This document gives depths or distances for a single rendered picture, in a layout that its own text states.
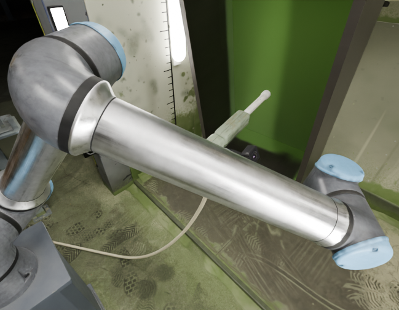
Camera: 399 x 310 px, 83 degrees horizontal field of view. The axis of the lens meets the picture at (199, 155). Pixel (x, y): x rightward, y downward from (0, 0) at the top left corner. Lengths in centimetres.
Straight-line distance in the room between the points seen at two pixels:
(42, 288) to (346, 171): 92
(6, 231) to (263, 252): 128
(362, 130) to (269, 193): 173
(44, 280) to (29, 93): 73
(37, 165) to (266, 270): 129
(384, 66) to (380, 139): 52
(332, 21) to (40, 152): 107
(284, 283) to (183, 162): 130
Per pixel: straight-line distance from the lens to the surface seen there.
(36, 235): 109
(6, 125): 150
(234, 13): 132
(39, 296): 95
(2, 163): 176
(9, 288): 96
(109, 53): 46
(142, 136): 31
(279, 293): 152
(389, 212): 210
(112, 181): 186
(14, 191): 81
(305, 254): 167
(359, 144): 205
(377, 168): 204
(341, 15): 112
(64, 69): 35
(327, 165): 55
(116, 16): 148
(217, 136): 67
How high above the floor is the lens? 142
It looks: 40 degrees down
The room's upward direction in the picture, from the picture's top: straight up
